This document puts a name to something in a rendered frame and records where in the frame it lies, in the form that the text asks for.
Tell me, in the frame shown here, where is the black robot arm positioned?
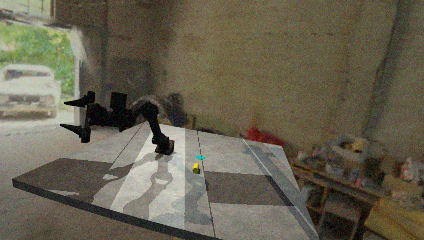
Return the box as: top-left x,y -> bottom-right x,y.
87,92 -> 170,152

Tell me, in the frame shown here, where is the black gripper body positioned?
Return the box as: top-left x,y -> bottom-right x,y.
81,91 -> 110,143

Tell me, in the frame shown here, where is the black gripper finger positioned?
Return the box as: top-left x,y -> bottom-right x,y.
60,124 -> 82,139
64,95 -> 87,108

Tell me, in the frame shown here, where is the yellow cylinder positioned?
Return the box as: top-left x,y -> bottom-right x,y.
192,163 -> 200,174

